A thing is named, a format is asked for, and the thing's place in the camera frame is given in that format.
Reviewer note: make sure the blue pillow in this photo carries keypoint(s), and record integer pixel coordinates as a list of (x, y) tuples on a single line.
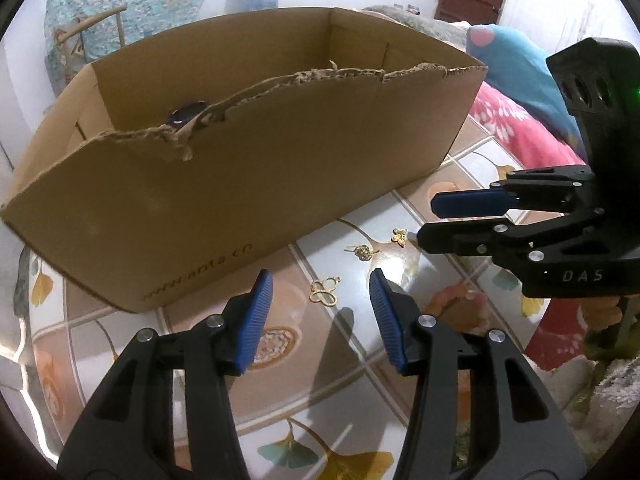
[(525, 75)]

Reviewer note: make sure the small gold butterfly earring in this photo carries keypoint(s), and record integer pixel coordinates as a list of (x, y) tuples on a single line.
[(399, 236)]

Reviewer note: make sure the pink floral blanket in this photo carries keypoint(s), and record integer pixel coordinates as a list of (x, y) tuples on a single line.
[(515, 130)]

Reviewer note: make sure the gold flower pendant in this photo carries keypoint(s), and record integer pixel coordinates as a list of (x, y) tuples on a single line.
[(364, 251)]

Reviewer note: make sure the brown cardboard box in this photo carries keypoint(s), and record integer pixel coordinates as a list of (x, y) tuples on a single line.
[(250, 185)]

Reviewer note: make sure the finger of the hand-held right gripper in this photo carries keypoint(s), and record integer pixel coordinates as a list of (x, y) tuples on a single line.
[(450, 237), (465, 202)]

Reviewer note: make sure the gold butterfly outline pendant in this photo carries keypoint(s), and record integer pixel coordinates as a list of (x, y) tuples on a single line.
[(327, 297)]

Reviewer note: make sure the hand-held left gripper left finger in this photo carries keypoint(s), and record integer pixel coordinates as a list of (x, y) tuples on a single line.
[(255, 325)]

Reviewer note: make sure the wooden chair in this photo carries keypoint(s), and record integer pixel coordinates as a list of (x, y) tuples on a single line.
[(95, 19)]

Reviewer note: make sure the blue patterned curtain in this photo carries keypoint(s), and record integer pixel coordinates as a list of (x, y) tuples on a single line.
[(150, 0)]

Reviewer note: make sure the leaf patterned mat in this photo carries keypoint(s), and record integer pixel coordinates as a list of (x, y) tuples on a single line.
[(325, 350)]

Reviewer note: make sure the grey blanket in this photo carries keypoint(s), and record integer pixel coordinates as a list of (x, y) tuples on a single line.
[(440, 30)]

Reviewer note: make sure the white fleece cloth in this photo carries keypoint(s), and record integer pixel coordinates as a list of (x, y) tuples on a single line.
[(600, 395)]

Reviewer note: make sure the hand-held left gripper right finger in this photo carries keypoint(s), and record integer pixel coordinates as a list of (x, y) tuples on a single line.
[(387, 325)]

